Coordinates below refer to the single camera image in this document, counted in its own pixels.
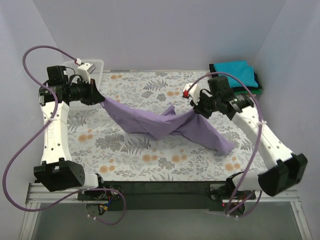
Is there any purple t shirt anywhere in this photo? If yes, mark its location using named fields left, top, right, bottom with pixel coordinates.
left=100, top=97, right=234, bottom=155

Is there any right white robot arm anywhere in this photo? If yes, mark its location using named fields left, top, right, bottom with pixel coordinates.
left=183, top=72, right=308, bottom=197

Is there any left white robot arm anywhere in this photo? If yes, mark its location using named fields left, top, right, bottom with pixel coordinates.
left=33, top=63, right=105, bottom=192

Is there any white plastic basket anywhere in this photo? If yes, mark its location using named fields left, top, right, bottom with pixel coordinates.
left=62, top=59, right=104, bottom=111

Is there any black folded t shirt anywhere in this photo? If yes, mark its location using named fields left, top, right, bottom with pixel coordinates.
left=208, top=63, right=263, bottom=94

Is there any green folded t shirt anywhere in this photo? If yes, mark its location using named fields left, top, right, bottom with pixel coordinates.
left=234, top=89, right=262, bottom=96

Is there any teal folded t shirt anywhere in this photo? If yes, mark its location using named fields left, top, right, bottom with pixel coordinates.
left=209, top=60, right=259, bottom=88

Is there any floral table cloth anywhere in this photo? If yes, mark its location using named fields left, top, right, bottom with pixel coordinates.
left=67, top=71, right=266, bottom=181

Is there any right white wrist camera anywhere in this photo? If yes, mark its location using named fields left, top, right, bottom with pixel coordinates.
left=182, top=83, right=201, bottom=106

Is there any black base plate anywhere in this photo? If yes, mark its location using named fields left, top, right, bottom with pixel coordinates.
left=77, top=180, right=258, bottom=211

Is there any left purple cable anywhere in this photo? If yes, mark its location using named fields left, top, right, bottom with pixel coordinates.
left=1, top=45, right=127, bottom=226

